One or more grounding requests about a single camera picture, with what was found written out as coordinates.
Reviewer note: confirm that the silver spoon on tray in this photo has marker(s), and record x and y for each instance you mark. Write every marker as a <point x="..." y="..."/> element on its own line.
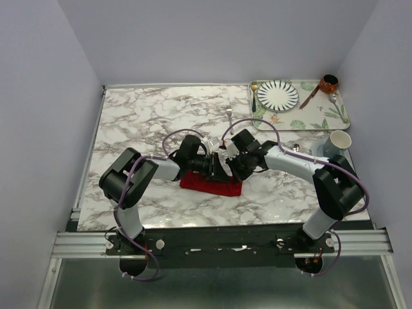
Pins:
<point x="333" y="99"/>

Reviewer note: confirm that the grey saucer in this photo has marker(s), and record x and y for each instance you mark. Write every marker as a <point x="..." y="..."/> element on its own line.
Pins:
<point x="322" y="148"/>

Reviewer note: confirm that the floral serving tray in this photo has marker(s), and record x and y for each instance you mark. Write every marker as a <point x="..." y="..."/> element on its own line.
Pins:
<point x="319" y="115"/>

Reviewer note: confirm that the aluminium frame rail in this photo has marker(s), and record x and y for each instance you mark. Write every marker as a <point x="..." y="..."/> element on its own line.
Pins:
<point x="348" y="243"/>

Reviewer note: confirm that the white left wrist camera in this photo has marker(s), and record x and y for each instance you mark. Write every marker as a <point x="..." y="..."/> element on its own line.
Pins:
<point x="211" y="144"/>

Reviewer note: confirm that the silver fork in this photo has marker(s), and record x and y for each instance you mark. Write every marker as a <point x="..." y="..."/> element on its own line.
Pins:
<point x="229" y="114"/>

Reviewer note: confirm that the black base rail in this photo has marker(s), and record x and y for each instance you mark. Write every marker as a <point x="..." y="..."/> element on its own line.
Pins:
<point x="278" y="245"/>

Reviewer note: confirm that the red cloth napkin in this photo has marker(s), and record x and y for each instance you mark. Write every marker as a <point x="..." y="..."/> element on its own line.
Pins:
<point x="196" y="182"/>

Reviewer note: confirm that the grey white mug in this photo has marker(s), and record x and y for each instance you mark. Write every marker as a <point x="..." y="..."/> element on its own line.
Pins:
<point x="337" y="141"/>

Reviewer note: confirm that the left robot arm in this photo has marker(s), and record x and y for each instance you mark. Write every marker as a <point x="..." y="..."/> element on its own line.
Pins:
<point x="126" y="180"/>

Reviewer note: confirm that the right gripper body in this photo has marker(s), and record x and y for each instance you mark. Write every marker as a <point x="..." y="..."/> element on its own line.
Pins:
<point x="241" y="167"/>

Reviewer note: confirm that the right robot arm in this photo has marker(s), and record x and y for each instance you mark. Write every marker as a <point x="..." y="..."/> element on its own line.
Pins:
<point x="337" y="186"/>

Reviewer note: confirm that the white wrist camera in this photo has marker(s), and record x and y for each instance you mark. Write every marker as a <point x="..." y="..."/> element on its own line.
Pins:
<point x="231" y="149"/>
<point x="211" y="144"/>

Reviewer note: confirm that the gold fork green handle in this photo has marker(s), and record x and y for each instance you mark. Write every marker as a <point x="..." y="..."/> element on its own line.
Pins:
<point x="254" y="88"/>

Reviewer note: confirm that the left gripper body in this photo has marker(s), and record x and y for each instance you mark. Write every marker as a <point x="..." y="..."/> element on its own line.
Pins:
<point x="205" y="166"/>

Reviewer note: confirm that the striped white plate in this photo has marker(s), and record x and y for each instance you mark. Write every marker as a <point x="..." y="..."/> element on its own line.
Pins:
<point x="277" y="95"/>

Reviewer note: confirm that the brown handled knife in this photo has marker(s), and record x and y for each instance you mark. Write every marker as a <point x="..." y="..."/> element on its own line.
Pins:
<point x="310" y="97"/>

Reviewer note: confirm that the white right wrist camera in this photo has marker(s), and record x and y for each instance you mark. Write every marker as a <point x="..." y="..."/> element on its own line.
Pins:
<point x="231" y="149"/>

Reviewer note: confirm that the silver spoon on table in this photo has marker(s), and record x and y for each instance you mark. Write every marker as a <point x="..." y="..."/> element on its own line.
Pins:
<point x="296" y="147"/>

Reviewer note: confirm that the orange black cup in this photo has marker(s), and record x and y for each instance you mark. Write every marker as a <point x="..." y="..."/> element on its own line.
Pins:
<point x="328" y="84"/>

